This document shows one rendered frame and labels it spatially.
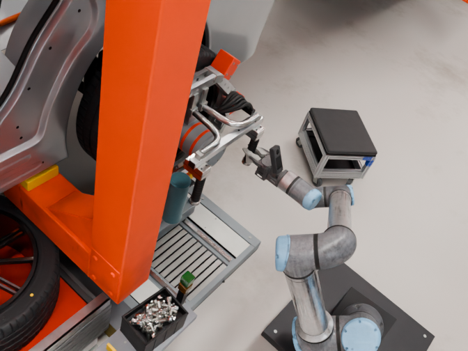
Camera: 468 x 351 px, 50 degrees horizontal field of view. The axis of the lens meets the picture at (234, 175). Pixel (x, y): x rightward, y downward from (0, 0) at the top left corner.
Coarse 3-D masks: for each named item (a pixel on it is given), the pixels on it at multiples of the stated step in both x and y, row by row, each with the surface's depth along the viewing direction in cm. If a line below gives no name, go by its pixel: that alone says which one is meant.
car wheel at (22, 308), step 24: (0, 216) 204; (24, 216) 204; (0, 240) 197; (24, 240) 207; (48, 240) 199; (0, 264) 192; (48, 264) 192; (0, 288) 186; (24, 288) 184; (48, 288) 187; (0, 312) 176; (24, 312) 178; (48, 312) 196; (0, 336) 174; (24, 336) 187
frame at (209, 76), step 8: (200, 72) 192; (208, 72) 195; (216, 72) 195; (200, 80) 189; (208, 80) 191; (216, 80) 195; (224, 80) 201; (192, 88) 185; (200, 88) 189; (224, 88) 206; (232, 88) 212; (224, 96) 221; (216, 104) 223; (216, 120) 229; (224, 128) 233; (184, 160) 230; (176, 168) 229
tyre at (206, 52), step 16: (208, 64) 201; (96, 80) 185; (96, 96) 185; (80, 112) 190; (96, 112) 187; (80, 128) 194; (96, 128) 188; (80, 144) 204; (96, 144) 192; (176, 160) 234
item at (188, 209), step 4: (188, 200) 275; (188, 204) 274; (184, 208) 272; (188, 208) 272; (192, 208) 273; (184, 212) 267; (188, 212) 272; (192, 212) 277; (184, 216) 270; (188, 216) 275; (180, 220) 270; (160, 224) 261; (164, 224) 262; (168, 224) 259; (172, 224) 264; (176, 224) 269; (160, 228) 259; (164, 228) 258; (168, 228) 262; (160, 232) 257; (164, 232) 262; (160, 236) 261
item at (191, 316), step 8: (168, 288) 204; (176, 296) 203; (184, 304) 201; (192, 312) 200; (192, 320) 198; (184, 328) 195; (112, 336) 186; (120, 336) 186; (176, 336) 193; (104, 344) 183; (112, 344) 184; (120, 344) 184; (128, 344) 185; (160, 344) 188; (168, 344) 189
